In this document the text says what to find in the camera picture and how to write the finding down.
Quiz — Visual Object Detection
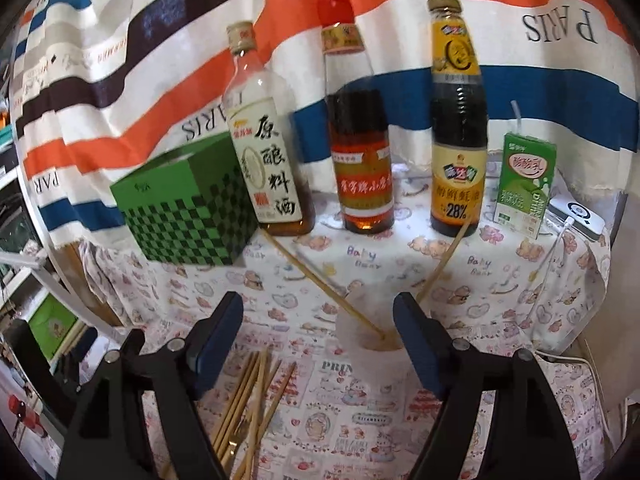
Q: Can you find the green storage box on shelf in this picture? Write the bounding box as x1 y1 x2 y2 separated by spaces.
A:
28 295 77 361

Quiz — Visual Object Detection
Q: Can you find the printed bear tablecloth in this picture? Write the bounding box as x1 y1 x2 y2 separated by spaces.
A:
78 168 611 479

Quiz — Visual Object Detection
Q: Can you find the translucent white plastic cup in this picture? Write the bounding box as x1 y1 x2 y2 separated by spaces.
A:
335 283 416 388

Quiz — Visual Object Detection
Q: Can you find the green checkered box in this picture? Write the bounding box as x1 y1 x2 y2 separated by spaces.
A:
111 132 257 266

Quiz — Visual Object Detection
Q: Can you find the white power bank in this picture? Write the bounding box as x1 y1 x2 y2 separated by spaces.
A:
548 195 605 242

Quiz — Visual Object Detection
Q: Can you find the green milk drink carton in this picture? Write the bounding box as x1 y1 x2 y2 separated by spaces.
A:
494 100 558 238

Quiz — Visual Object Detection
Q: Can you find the dark oyster sauce bottle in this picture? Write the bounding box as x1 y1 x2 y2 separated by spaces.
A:
427 0 488 237

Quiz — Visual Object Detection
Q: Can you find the red cap oil bottle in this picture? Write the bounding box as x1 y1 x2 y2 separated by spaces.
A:
317 0 394 234

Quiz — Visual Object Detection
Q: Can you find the clear cooking wine bottle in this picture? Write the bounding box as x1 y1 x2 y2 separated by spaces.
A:
222 21 316 236

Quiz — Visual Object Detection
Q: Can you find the striped Paris cloth backdrop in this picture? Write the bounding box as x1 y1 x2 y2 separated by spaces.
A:
10 0 639 248

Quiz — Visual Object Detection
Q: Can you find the white charging cable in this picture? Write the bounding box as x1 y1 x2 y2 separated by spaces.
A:
524 216 576 331

